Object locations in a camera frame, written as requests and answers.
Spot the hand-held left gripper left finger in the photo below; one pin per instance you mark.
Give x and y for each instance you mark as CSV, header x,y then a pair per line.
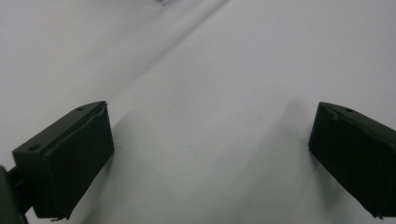
x,y
68,161

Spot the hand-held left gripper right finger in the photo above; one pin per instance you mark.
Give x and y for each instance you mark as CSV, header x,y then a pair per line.
x,y
358,155

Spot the white table sheet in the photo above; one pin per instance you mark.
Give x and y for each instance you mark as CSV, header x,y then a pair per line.
x,y
218,93

